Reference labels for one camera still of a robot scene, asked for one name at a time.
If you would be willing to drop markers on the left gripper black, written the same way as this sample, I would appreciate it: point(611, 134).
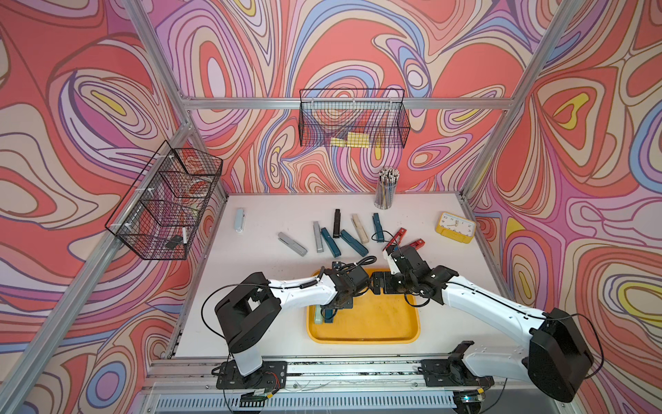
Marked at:
point(350, 303)

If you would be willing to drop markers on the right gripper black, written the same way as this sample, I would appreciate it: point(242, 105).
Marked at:
point(385, 277)

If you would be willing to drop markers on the dark teal pruning pliers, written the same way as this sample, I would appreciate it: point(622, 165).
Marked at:
point(328, 315)

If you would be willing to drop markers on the pale green pruning pliers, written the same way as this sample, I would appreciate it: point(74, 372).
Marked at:
point(318, 315)

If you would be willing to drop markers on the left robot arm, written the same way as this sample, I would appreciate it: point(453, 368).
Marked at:
point(248, 311)

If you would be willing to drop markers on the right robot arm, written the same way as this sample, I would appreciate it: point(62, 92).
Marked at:
point(550, 352)

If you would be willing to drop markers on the beige pruning pliers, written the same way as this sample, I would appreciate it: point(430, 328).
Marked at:
point(360, 229)

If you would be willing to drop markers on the grey pruning pliers upright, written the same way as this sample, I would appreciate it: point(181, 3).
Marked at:
point(318, 237)

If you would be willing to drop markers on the yellow plastic storage tray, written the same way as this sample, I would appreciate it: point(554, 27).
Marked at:
point(374, 319)

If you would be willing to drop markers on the black pruning pliers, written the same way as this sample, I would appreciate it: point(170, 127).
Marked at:
point(337, 224)

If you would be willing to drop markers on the teal pruning pliers upright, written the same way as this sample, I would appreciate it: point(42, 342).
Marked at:
point(378, 234)

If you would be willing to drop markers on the grey pruning pliers angled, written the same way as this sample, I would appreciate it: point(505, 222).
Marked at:
point(294, 245)

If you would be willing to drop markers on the light blue-grey pliers far left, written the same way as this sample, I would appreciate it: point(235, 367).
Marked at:
point(239, 220)

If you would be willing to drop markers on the yellow alarm clock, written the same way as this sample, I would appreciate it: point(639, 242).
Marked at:
point(456, 228)

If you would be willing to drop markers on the pencil holder cup with pencils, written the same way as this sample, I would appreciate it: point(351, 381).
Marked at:
point(386, 189)

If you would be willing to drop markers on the yellow sticky notes in basket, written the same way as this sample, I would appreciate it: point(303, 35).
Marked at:
point(351, 140)

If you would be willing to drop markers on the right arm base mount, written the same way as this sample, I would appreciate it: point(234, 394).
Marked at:
point(452, 371)

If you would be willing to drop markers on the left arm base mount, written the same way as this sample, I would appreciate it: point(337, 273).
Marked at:
point(271, 376)

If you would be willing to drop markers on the black wire basket back wall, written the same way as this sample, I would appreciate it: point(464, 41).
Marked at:
point(325, 113)

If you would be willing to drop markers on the black wire basket wall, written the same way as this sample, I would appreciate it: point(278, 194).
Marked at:
point(159, 216)
point(325, 113)

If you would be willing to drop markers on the aluminium front rail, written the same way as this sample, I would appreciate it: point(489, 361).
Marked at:
point(391, 384)

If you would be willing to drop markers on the black wire basket left wall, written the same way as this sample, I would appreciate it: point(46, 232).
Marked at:
point(159, 216)

